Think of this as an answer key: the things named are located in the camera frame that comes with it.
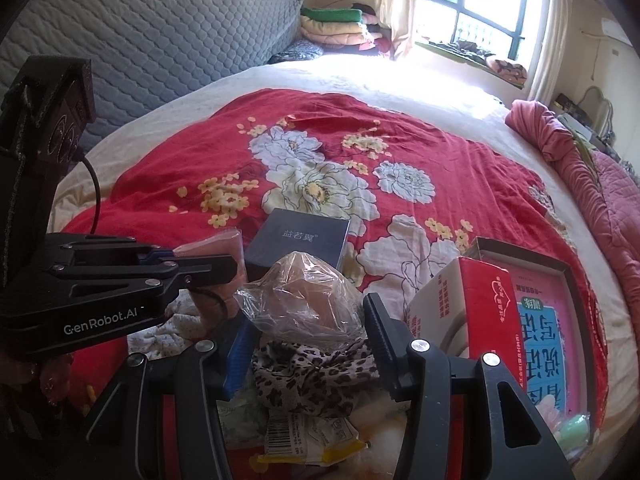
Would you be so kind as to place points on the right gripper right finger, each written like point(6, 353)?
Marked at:
point(466, 417)

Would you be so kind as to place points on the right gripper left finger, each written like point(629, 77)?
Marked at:
point(159, 413)

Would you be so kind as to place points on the green sponge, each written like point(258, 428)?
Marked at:
point(572, 434)

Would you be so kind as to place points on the white floral fabric cloth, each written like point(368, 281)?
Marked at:
point(183, 327)

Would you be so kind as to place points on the white packet with barcode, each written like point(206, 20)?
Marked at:
point(298, 439)

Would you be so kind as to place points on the leopard print cloth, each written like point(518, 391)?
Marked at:
point(302, 379)

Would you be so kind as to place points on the clear plastic bag pink item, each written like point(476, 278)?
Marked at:
point(303, 300)

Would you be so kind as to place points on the pale green tissue packet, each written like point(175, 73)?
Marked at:
point(243, 420)

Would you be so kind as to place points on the pink book in tray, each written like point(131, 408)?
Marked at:
point(554, 350)

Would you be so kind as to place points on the red flat gift box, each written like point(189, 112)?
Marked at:
point(468, 309)

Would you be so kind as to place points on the dark grey square box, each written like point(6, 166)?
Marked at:
point(287, 231)

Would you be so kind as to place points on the red floral bed cover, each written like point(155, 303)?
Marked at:
point(414, 197)

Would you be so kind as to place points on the grey quilted headboard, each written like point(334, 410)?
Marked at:
point(147, 53)

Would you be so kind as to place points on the pink quilted duvet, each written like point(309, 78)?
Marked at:
point(605, 194)

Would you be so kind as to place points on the stack of folded blankets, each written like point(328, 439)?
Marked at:
point(351, 30)

